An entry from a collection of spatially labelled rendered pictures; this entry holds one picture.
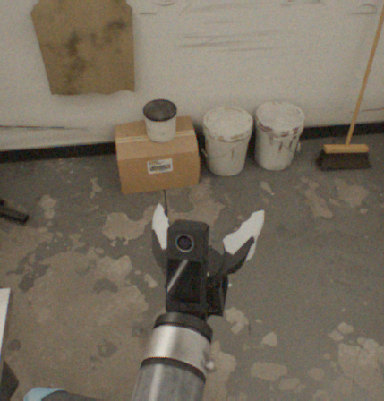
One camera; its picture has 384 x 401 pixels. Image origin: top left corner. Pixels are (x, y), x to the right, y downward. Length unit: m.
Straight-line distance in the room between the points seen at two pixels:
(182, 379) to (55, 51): 2.45
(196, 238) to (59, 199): 2.58
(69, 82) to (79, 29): 0.33
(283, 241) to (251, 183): 0.50
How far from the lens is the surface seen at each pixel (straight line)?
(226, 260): 0.59
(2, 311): 1.45
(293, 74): 3.13
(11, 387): 1.82
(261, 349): 2.41
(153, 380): 0.51
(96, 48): 2.78
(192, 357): 0.52
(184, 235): 0.53
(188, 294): 0.55
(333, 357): 2.47
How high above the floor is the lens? 2.17
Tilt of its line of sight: 48 degrees down
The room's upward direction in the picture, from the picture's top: straight up
